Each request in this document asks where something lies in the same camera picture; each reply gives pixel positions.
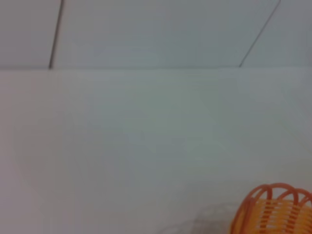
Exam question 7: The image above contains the orange woven wire basket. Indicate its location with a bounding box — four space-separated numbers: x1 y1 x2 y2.
230 182 312 234

